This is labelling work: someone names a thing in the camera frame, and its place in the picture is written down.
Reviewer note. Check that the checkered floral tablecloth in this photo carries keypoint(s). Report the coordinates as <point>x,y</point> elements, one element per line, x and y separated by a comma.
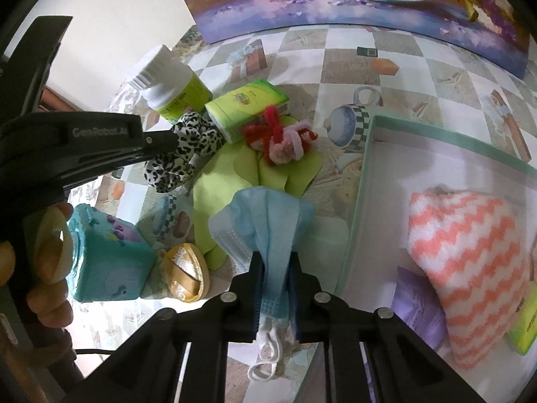
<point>319,68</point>

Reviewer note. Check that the flower painting canvas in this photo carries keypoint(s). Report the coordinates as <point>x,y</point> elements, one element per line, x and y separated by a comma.
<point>497,30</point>

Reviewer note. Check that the red pink pipe cleaner flower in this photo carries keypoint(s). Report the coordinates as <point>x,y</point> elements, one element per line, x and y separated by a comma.
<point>278,143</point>

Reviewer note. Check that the purple wipes pack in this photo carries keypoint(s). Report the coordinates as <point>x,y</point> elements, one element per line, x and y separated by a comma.
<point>416,303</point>

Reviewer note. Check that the leopard print scrunchie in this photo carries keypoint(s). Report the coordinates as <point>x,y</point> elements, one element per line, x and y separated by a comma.
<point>196,136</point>

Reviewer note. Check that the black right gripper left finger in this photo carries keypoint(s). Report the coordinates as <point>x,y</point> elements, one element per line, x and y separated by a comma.
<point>231,317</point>

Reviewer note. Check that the teal lidded white box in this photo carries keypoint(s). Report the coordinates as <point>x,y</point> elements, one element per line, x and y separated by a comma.
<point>404,157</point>

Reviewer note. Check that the teal plastic container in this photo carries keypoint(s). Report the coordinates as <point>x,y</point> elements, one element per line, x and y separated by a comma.
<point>111,260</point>

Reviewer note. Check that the green tissue pack with logo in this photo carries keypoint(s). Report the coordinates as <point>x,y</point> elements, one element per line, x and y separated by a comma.
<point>245,106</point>

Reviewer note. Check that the gold round tin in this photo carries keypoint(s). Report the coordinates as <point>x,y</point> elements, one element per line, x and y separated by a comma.
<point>185,273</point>

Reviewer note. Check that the pink white striped towel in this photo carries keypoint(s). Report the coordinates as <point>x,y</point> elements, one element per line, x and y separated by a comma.
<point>469,246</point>

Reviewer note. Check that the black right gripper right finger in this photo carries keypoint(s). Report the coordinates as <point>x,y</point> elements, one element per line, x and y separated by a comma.
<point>319,317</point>

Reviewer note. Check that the person's left hand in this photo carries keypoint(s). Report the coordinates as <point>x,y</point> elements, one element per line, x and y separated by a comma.
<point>47,300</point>

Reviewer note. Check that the blue surgical face mask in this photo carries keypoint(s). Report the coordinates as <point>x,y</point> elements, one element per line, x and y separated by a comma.
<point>271,223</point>

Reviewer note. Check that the lime green cloth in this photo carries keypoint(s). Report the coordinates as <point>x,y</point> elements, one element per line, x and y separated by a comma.
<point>233,168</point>

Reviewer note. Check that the white capped green bottle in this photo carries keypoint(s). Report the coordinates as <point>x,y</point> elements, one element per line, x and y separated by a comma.
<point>170,87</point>

